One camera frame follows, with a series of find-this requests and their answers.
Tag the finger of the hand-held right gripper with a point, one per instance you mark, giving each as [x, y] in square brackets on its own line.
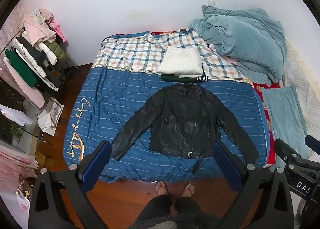
[285, 150]
[312, 141]

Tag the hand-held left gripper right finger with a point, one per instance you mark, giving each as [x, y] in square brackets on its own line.
[226, 164]

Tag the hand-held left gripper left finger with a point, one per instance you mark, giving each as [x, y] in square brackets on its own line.
[96, 164]

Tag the black leather jacket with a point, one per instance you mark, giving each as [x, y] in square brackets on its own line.
[182, 121]

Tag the metal clothes rack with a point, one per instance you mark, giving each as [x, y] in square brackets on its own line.
[71, 68]

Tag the red patterned sheet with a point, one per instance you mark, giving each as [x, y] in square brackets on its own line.
[266, 121]

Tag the teal pillow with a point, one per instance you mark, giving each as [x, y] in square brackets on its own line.
[285, 114]

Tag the flip-flop sandal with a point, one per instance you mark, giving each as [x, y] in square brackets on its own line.
[187, 190]

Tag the person's right leg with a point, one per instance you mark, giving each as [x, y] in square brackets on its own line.
[190, 209]

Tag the person's leg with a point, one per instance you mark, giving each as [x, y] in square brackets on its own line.
[190, 209]
[157, 206]

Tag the blue striped bed cover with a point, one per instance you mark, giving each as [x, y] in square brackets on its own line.
[112, 106]

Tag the white tote bag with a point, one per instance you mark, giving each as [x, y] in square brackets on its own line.
[51, 116]

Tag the white quilted mat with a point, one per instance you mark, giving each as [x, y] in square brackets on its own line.
[300, 76]

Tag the person's feet in sandals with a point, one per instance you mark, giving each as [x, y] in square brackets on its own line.
[161, 187]

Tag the person's left leg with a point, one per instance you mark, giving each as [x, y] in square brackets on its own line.
[157, 206]

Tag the pink folded bedding stack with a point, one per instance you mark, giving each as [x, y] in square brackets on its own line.
[15, 161]

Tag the pink printed plastic bag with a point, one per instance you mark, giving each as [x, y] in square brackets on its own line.
[23, 201]

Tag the green plant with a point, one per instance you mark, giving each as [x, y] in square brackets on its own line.
[16, 133]

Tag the grey fuzzy top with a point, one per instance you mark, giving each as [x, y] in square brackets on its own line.
[162, 225]

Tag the green folded garment white stripes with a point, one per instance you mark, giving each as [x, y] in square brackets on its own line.
[190, 78]

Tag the white hanging shirt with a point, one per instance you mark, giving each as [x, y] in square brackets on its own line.
[12, 115]

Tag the light pink coat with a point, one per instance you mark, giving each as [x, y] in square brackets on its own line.
[25, 91]

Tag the pale pink cloth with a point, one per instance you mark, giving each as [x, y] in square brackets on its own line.
[225, 56]

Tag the white fluffy folded sweater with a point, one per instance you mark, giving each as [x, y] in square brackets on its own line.
[181, 61]

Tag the plaid quilt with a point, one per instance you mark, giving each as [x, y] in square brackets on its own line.
[125, 51]

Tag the teal duvet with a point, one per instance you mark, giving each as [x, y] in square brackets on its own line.
[240, 41]

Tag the olive puffer jacket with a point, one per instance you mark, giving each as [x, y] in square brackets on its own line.
[58, 50]

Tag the green hanging garment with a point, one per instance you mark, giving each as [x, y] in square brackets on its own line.
[21, 69]

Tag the white puffer jacket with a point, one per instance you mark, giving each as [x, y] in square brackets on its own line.
[47, 53]

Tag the black hanging garment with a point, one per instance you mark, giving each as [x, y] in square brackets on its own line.
[32, 50]

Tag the hot pink garment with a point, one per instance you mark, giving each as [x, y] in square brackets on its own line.
[60, 31]

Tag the pink fluffy jacket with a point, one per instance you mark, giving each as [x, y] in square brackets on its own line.
[37, 28]

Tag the pink floral curtain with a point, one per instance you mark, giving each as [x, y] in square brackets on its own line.
[12, 26]

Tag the white wall socket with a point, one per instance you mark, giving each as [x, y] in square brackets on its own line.
[211, 3]

